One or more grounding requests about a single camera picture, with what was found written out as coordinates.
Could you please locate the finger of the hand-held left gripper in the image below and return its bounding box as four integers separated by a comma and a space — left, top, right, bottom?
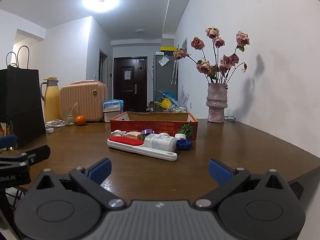
0, 145, 51, 168
0, 134, 18, 150

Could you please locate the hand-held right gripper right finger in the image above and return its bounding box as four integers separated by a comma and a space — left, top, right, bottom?
194, 159, 295, 209

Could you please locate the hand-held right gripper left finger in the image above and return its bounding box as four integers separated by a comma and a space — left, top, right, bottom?
26, 158, 125, 209

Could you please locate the blue scalloped lid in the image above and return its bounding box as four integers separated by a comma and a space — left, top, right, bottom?
176, 139, 193, 150

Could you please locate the white red lint brush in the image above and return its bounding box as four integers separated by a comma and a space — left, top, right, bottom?
107, 136, 178, 161

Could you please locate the white plastic bottle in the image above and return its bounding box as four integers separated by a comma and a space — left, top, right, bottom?
144, 134, 177, 152

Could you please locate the red printed cardboard box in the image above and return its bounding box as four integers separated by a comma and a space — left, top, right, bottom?
110, 112, 198, 140

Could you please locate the colourful snack packet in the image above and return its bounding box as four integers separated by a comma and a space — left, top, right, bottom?
0, 121, 13, 138

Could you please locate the black paper bag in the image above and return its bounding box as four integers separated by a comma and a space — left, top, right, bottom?
0, 45, 47, 148

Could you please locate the clear glass cup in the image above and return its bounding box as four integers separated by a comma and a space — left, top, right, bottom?
61, 102, 78, 126

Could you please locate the yellow thermos jug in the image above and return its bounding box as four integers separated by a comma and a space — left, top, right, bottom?
40, 78, 61, 124

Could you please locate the small white storage box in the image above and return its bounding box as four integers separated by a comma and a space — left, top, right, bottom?
104, 109, 120, 123

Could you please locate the pink textured vase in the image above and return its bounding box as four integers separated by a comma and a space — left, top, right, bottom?
206, 83, 228, 123

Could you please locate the pink ribbed suitcase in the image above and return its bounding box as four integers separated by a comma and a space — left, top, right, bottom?
60, 80, 108, 123

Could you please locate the dark brown entrance door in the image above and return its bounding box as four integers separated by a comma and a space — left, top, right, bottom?
113, 57, 148, 113

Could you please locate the yellow watering can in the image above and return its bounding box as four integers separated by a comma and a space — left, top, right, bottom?
155, 98, 172, 109

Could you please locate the blue plastic rack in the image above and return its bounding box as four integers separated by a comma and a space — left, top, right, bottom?
159, 90, 178, 105

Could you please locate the dark side door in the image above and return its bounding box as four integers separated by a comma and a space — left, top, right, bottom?
99, 49, 109, 98

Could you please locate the grey cabinet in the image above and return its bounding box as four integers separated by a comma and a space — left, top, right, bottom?
153, 54, 178, 112

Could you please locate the dried pink rose bouquet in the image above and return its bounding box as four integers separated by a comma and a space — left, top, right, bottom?
172, 26, 250, 84

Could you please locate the white striped umbrella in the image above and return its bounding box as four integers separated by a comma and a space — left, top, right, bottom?
171, 59, 179, 85

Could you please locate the bright round ceiling lamp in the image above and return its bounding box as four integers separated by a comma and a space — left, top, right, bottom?
82, 0, 120, 13

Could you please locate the white charger with cable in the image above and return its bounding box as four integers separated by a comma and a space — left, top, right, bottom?
45, 119, 66, 128

